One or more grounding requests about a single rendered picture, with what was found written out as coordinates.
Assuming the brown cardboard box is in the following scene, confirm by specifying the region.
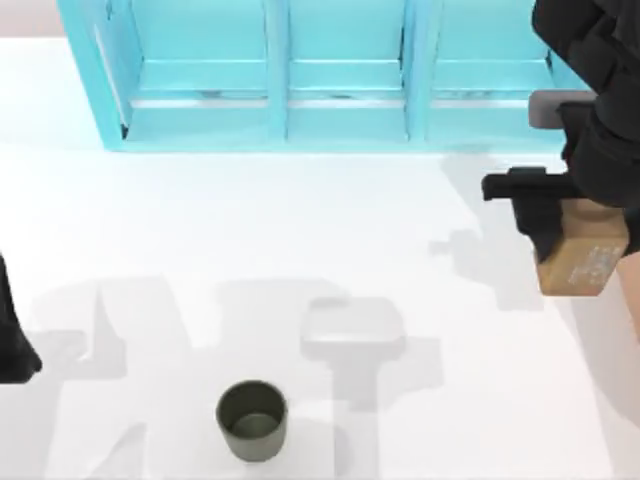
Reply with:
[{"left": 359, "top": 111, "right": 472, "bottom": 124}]
[{"left": 532, "top": 198, "right": 630, "bottom": 299}]

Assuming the pale grey rounded box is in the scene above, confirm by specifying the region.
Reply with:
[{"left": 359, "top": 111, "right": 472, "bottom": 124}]
[{"left": 528, "top": 89, "right": 599, "bottom": 131}]

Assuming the light blue rack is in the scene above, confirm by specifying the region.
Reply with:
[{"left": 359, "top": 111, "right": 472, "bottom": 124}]
[{"left": 54, "top": 0, "right": 597, "bottom": 154}]

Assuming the dark green cup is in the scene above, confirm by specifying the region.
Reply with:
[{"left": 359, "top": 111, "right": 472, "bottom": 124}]
[{"left": 215, "top": 379, "right": 291, "bottom": 461}]

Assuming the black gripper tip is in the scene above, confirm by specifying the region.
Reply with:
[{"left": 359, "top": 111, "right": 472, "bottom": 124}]
[{"left": 0, "top": 252, "right": 44, "bottom": 387}]

